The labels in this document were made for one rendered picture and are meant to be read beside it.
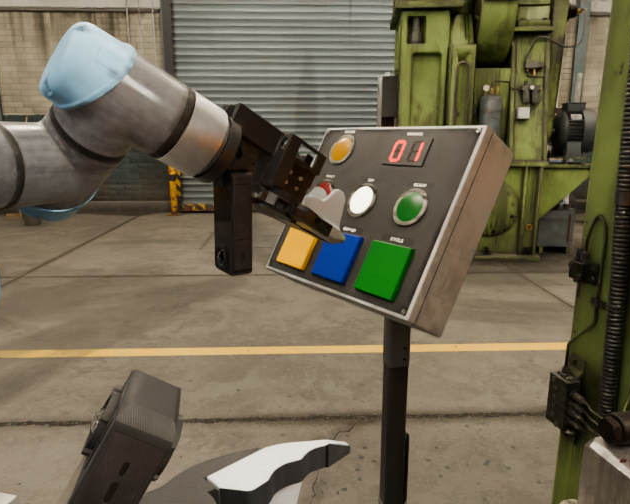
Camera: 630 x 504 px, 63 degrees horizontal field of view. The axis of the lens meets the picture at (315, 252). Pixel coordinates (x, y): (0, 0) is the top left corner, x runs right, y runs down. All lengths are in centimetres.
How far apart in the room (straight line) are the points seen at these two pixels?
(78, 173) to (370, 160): 47
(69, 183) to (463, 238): 48
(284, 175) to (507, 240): 485
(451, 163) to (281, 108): 748
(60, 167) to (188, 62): 787
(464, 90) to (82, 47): 476
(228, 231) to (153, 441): 36
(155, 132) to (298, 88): 771
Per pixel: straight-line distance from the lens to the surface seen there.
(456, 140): 75
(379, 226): 75
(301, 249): 85
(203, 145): 50
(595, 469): 56
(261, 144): 55
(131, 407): 22
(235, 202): 54
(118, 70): 48
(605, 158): 81
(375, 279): 71
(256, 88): 821
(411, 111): 519
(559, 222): 582
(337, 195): 61
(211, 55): 832
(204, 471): 32
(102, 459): 23
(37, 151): 51
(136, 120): 49
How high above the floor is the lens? 119
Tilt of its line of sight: 13 degrees down
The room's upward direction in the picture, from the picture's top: straight up
